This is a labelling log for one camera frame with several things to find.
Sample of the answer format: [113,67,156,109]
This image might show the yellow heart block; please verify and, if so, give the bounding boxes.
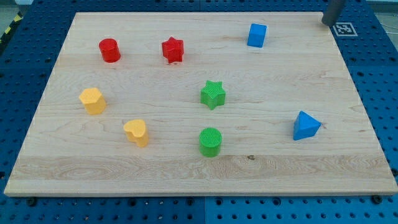
[123,119,149,147]

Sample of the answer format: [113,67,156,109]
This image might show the yellow hexagon block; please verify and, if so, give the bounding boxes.
[79,88,106,115]

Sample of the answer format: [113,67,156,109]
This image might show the red star block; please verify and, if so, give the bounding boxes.
[161,37,184,63]

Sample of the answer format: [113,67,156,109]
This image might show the yellow black hazard tape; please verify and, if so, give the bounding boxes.
[1,12,23,44]

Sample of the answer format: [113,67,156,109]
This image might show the black white fiducial marker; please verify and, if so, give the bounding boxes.
[333,22,358,37]

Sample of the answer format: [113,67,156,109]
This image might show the red cylinder block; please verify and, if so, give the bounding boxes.
[98,39,121,63]

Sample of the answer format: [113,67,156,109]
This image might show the wooden board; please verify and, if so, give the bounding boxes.
[4,12,397,197]

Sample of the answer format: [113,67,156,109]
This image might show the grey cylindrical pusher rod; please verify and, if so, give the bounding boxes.
[321,0,346,26]

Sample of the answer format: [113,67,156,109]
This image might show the green star block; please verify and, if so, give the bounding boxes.
[200,80,226,110]

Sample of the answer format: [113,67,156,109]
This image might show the blue triangle block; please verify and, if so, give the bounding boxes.
[293,111,321,141]

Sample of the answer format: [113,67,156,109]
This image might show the blue cube block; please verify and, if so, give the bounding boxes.
[247,24,267,48]

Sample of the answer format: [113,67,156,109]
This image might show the green cylinder block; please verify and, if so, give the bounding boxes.
[199,128,222,157]

